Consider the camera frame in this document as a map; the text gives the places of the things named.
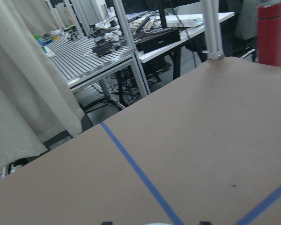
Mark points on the black flat box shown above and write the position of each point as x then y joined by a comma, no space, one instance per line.
161,39

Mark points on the aluminium slatted workbench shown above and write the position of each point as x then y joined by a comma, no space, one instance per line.
79,66

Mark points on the white desk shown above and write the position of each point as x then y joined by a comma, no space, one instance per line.
184,37

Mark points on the white curtain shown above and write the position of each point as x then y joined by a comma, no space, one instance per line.
35,103

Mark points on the red bottle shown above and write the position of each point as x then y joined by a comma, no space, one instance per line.
269,32

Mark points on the aluminium frame post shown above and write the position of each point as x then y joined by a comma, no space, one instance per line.
213,34

